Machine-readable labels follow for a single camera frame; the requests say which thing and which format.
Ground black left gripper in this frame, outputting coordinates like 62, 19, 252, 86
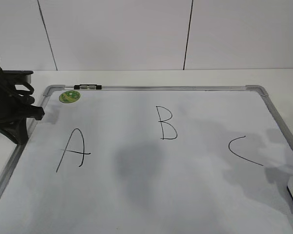
0, 70, 44, 144

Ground white eraser with black felt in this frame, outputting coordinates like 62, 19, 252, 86
287, 176, 293, 199

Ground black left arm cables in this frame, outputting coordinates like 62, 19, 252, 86
0, 70, 36, 105

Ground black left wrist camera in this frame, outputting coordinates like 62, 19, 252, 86
3, 70, 34, 85

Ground black hanging clip on frame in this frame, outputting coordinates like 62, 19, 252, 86
73, 84, 102, 90

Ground white whiteboard with aluminium frame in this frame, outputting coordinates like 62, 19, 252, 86
0, 86, 293, 234

